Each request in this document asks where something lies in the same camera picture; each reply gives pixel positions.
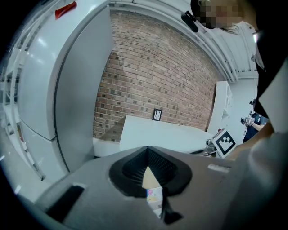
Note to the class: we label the black picture frame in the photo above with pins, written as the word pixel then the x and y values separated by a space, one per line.
pixel 157 115

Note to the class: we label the white metal shelving rack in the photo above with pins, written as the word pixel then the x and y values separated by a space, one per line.
pixel 10 107

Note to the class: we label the white drawer brown inside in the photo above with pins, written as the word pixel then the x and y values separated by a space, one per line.
pixel 149 179

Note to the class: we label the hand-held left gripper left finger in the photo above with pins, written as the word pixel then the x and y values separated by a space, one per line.
pixel 101 191

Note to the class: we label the white ceiling pipes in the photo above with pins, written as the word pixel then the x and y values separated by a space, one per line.
pixel 209 45

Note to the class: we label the white desk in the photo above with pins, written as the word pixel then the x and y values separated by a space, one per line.
pixel 157 134

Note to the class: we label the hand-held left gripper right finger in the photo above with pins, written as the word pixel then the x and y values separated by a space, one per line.
pixel 202 179

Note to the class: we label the person's right forearm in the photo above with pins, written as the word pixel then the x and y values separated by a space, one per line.
pixel 254 143

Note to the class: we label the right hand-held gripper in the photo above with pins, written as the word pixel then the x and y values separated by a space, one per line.
pixel 225 143

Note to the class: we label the person's black clothing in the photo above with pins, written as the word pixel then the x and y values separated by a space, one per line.
pixel 274 56

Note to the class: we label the person's face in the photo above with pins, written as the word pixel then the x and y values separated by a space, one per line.
pixel 220 13

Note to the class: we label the white cubby shelf unit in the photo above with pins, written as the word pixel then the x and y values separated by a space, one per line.
pixel 219 105

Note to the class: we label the black head-mounted camera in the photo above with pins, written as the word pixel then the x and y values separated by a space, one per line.
pixel 190 21

